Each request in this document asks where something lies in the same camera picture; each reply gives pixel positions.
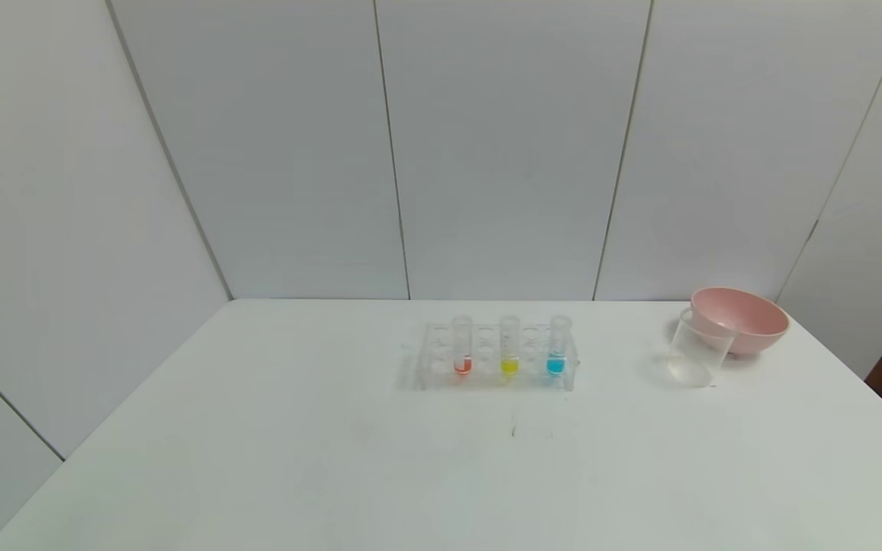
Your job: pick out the test tube with red pigment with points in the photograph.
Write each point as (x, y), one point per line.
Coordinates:
(462, 366)

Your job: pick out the test tube with yellow pigment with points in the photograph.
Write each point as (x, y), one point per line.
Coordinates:
(510, 366)

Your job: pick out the clear acrylic test tube rack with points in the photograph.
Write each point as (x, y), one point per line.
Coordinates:
(441, 367)

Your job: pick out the test tube with blue pigment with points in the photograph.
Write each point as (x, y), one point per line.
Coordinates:
(556, 366)

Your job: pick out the clear plastic measuring cup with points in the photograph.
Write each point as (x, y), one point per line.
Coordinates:
(697, 360)

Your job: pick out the pink bowl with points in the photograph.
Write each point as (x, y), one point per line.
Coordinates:
(751, 321)

